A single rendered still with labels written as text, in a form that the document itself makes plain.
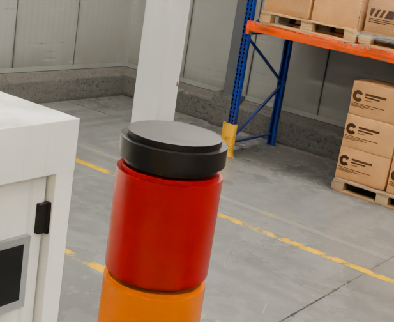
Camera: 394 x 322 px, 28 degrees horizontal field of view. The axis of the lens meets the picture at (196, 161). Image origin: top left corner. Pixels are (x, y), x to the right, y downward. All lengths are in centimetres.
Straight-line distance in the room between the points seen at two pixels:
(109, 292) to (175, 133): 8
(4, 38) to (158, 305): 1014
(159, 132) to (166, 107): 264
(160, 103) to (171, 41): 23
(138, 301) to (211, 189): 6
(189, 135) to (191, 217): 4
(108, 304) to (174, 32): 258
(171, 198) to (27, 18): 1034
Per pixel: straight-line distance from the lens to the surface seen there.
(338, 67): 1023
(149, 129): 37
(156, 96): 295
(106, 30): 1177
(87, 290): 563
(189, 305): 38
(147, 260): 36
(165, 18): 291
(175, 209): 35
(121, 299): 38
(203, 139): 36
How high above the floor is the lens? 243
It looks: 15 degrees down
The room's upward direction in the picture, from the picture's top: 9 degrees clockwise
